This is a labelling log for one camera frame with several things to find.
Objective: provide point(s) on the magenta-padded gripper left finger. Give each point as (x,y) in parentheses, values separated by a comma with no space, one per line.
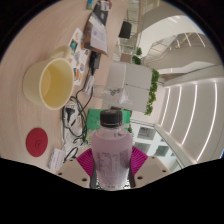
(71,171)

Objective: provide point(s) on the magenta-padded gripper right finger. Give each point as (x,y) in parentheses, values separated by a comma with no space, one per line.
(151,170)

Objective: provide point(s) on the pale purple bottle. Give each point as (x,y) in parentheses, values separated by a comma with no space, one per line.
(111,156)

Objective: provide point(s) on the small white card box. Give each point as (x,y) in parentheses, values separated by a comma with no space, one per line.
(56,159)

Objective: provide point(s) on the flat round red coaster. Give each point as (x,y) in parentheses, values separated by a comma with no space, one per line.
(36,142)

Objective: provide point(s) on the green plants atop cabinet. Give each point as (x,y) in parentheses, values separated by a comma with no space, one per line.
(152,90)

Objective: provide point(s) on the white cabinet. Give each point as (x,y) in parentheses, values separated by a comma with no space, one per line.
(138,86)

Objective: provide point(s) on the clear tumbler with lid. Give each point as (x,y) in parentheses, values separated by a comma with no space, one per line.
(110,94)

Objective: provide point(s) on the small white adapter block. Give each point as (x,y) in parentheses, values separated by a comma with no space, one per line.
(88,83)

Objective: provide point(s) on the white chair with rounded back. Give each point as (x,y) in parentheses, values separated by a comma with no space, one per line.
(116,75)

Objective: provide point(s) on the brown planter with two plants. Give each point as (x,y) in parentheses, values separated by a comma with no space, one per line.
(136,59)

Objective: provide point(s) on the black power adapter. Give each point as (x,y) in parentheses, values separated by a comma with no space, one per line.
(95,60)

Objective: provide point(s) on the colourful sticker sheet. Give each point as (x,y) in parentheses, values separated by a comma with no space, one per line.
(78,56)

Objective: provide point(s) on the open booklet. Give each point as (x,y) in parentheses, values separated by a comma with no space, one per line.
(97,36)

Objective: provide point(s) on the black chair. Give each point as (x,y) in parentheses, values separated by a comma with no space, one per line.
(125,30)

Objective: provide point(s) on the black wallet with white card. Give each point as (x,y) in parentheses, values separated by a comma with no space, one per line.
(101,13)

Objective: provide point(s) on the small teal marker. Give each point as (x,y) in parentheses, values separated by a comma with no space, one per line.
(90,5)

